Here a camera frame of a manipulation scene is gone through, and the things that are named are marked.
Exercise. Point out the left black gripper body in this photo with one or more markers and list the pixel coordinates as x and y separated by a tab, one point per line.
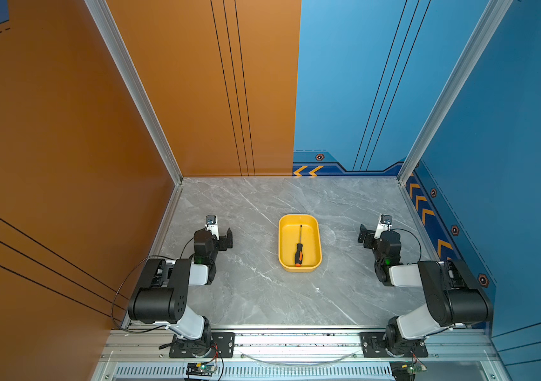
219	246

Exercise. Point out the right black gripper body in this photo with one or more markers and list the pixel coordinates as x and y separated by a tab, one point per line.
370	243

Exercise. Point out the black orange handled screwdriver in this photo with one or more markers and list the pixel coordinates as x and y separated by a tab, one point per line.
298	256

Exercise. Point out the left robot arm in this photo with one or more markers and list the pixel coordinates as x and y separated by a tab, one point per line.
160	297

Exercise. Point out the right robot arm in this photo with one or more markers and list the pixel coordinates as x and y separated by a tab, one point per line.
452	295

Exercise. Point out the yellow plastic bin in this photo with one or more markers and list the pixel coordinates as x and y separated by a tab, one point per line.
288	232

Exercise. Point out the right green circuit board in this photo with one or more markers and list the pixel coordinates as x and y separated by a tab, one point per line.
406	372

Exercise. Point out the green circuit board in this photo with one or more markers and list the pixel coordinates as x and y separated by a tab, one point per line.
406	372
200	371

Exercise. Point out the left green circuit board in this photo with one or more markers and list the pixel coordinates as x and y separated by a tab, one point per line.
200	371

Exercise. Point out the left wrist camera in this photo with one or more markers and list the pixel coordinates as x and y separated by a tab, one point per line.
211	225

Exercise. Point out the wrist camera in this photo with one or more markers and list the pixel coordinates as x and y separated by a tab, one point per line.
384	224
211	225

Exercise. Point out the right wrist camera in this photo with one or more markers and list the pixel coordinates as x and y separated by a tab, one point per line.
384	224

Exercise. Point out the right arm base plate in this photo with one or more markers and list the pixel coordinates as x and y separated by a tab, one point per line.
378	345

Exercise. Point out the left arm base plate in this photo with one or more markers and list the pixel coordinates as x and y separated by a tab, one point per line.
210	344

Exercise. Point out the aluminium front frame rail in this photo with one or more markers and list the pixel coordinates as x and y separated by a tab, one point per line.
284	352

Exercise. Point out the left aluminium corner post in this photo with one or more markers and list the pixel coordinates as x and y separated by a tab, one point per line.
117	48

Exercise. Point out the aluminium corner post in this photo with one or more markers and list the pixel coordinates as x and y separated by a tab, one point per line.
483	32
117	48

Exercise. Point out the right aluminium corner post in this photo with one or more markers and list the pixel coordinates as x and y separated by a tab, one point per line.
483	32

